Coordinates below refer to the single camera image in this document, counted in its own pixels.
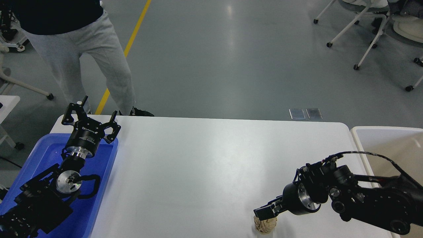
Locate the left metal floor plate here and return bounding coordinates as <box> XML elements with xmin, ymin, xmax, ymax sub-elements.
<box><xmin>289</xmin><ymin>108</ymin><xmax>306</xmax><ymax>120</ymax></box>

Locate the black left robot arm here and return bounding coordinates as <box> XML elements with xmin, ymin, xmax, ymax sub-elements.
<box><xmin>1</xmin><ymin>97</ymin><xmax>121</xmax><ymax>238</ymax></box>

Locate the white chair at left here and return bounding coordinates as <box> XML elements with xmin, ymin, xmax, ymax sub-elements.
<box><xmin>0</xmin><ymin>44</ymin><xmax>54</xmax><ymax>100</ymax></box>

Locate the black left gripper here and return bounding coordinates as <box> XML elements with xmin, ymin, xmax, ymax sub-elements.
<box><xmin>61</xmin><ymin>96</ymin><xmax>121</xmax><ymax>158</ymax></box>

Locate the white plastic bin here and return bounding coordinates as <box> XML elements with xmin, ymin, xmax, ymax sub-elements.
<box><xmin>350</xmin><ymin>126</ymin><xmax>423</xmax><ymax>238</ymax></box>

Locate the blue plastic bin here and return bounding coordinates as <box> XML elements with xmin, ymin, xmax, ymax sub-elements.
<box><xmin>0</xmin><ymin>133</ymin><xmax>119</xmax><ymax>238</ymax></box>

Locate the white rolling office chair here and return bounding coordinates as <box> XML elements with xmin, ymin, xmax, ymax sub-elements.
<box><xmin>313</xmin><ymin>0</ymin><xmax>390</xmax><ymax>70</ymax></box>

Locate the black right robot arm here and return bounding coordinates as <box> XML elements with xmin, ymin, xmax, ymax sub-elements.
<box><xmin>254</xmin><ymin>151</ymin><xmax>423</xmax><ymax>235</ymax></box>

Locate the right metal floor plate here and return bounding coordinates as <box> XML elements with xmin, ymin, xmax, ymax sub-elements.
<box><xmin>306</xmin><ymin>108</ymin><xmax>323</xmax><ymax>120</ymax></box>

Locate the metal floor plate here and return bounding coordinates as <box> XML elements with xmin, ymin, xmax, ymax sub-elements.
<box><xmin>306</xmin><ymin>108</ymin><xmax>323</xmax><ymax>120</ymax></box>
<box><xmin>289</xmin><ymin>108</ymin><xmax>306</xmax><ymax>120</ymax></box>

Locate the brown paper ball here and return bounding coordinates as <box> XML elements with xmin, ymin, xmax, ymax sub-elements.
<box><xmin>253</xmin><ymin>216</ymin><xmax>278</xmax><ymax>234</ymax></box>

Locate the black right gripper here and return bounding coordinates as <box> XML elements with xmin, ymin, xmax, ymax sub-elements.
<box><xmin>253</xmin><ymin>183</ymin><xmax>321</xmax><ymax>220</ymax></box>

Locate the person in grey trousers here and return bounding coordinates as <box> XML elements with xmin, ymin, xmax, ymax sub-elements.
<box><xmin>7</xmin><ymin>0</ymin><xmax>152</xmax><ymax>116</ymax></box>

